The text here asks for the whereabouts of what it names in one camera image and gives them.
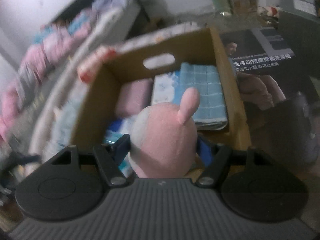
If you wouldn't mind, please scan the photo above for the pink axolotl plush toy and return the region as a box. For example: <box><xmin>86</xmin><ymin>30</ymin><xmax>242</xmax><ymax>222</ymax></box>
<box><xmin>129</xmin><ymin>87</ymin><xmax>200</xmax><ymax>179</ymax></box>

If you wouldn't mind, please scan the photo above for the light blue checked towel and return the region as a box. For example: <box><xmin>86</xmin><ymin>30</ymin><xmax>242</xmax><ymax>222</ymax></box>
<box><xmin>172</xmin><ymin>63</ymin><xmax>228</xmax><ymax>131</ymax></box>

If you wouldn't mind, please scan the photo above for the small pink pillow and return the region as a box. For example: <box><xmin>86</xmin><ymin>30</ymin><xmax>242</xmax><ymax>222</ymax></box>
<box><xmin>114</xmin><ymin>79</ymin><xmax>153</xmax><ymax>119</ymax></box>

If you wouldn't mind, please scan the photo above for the blue white mask box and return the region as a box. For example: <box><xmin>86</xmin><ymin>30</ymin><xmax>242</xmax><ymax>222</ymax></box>
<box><xmin>151</xmin><ymin>70</ymin><xmax>180</xmax><ymax>105</ymax></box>

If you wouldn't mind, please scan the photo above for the white blue tissue pack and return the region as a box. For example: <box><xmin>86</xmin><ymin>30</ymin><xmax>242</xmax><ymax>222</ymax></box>
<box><xmin>103</xmin><ymin>115</ymin><xmax>137</xmax><ymax>178</ymax></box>

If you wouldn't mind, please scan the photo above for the large cardboard box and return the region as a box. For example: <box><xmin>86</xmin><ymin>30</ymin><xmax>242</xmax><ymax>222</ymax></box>
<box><xmin>69</xmin><ymin>27</ymin><xmax>252</xmax><ymax>178</ymax></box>

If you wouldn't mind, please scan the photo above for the white fleece blanket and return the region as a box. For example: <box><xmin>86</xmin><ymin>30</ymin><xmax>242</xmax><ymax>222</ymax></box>
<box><xmin>28</xmin><ymin>0</ymin><xmax>141</xmax><ymax>156</ymax></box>

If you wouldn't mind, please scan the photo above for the massager poster box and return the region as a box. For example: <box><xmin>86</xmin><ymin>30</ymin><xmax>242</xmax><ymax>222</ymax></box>
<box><xmin>221</xmin><ymin>28</ymin><xmax>319</xmax><ymax>166</ymax></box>

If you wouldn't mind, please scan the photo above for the red tissue pack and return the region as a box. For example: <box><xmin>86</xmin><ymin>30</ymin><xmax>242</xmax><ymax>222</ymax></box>
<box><xmin>76</xmin><ymin>46</ymin><xmax>117</xmax><ymax>83</ymax></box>

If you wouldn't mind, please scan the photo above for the pink grey duvet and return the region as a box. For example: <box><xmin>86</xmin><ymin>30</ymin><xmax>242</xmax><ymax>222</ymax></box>
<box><xmin>1</xmin><ymin>9</ymin><xmax>97</xmax><ymax>141</ymax></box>

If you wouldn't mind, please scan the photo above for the purple clothing pile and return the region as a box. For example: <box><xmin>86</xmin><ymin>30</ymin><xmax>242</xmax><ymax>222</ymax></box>
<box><xmin>92</xmin><ymin>0</ymin><xmax>128</xmax><ymax>12</ymax></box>

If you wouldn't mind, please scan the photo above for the green bag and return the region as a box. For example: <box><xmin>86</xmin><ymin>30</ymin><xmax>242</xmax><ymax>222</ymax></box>
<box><xmin>212</xmin><ymin>0</ymin><xmax>233</xmax><ymax>16</ymax></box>

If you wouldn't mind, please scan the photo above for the plush toy in box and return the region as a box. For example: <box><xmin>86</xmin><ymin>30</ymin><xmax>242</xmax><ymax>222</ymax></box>
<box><xmin>257</xmin><ymin>6</ymin><xmax>281</xmax><ymax>21</ymax></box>

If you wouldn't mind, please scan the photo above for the grey storage box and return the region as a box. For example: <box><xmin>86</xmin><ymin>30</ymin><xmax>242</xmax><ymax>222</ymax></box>
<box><xmin>277</xmin><ymin>0</ymin><xmax>320</xmax><ymax>86</ymax></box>

